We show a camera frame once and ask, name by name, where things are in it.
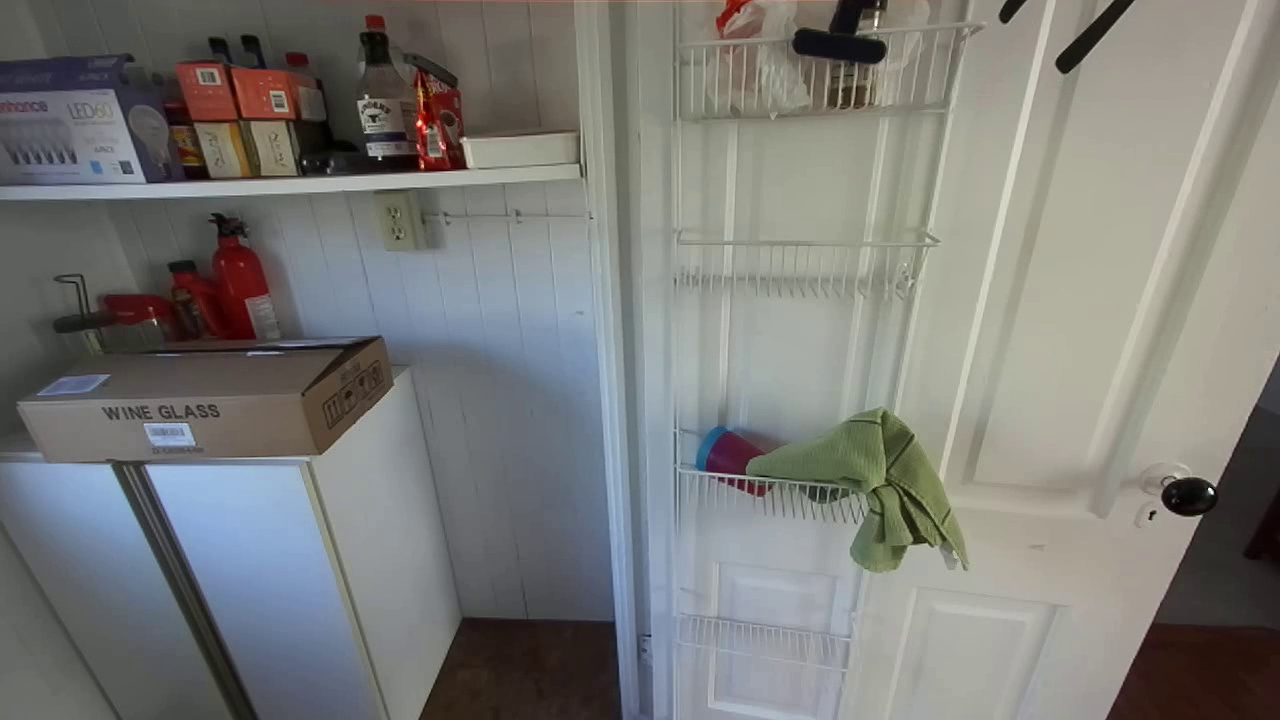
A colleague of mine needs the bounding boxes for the black kitchen tongs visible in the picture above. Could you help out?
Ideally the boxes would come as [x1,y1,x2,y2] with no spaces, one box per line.
[995,0,1136,77]

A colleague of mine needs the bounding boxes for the purple and blue cup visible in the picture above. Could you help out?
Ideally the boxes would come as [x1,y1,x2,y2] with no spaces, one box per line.
[697,422,769,496]

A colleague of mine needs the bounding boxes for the white tray on shelf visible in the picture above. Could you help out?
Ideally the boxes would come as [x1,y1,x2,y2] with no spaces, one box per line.
[462,131,576,169]

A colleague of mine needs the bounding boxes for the green cloth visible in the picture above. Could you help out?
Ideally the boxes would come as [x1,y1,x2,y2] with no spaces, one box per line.
[748,408,968,570]

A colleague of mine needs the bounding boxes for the clear plastic bag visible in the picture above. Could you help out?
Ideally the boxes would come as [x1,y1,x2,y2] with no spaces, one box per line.
[708,0,814,115]

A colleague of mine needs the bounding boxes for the red snack bag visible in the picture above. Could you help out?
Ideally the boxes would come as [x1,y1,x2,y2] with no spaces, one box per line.
[412,58,466,172]

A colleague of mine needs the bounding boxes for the cardboard wine glass box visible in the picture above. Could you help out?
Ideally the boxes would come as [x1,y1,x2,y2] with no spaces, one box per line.
[17,335,392,460]

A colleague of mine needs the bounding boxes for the clear liquor bottle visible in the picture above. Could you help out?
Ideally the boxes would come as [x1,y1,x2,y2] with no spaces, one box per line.
[357,17,417,169]

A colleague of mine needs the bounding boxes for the white cabinet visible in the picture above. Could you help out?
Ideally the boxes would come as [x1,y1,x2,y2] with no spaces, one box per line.
[0,378,462,720]

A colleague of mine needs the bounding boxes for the red fire extinguisher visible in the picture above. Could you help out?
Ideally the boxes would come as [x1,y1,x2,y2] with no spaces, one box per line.
[213,213,281,339]

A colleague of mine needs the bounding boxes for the white panelled door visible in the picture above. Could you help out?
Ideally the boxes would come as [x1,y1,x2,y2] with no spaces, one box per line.
[626,0,1280,720]

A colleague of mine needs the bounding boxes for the orange box right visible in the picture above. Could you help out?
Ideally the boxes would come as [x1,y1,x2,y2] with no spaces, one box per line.
[233,67,295,174]

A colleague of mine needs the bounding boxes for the orange box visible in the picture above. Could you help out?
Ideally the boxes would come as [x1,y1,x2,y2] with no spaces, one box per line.
[176,63,254,178]
[233,67,295,174]

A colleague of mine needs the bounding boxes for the orange box left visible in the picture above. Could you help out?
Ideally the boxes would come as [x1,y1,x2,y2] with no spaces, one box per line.
[176,63,254,178]

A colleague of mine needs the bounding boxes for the red canister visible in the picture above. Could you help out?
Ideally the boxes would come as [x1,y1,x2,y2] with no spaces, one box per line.
[99,293,182,339]

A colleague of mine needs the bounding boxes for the black door knob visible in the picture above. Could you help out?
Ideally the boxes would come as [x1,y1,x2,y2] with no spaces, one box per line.
[1160,474,1222,516]

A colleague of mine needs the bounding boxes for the grey appliance box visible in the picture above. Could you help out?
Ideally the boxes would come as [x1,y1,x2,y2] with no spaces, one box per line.
[0,56,147,185]

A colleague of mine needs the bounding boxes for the white wire rack lowest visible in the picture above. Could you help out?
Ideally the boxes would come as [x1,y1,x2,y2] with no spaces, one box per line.
[677,427,865,523]
[668,617,847,667]

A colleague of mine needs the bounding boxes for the white wall shelf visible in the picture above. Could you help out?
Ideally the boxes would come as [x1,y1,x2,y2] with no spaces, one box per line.
[0,165,584,203]

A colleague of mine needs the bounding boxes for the wall power outlet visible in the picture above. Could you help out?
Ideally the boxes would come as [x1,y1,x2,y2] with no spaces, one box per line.
[380,197,429,253]

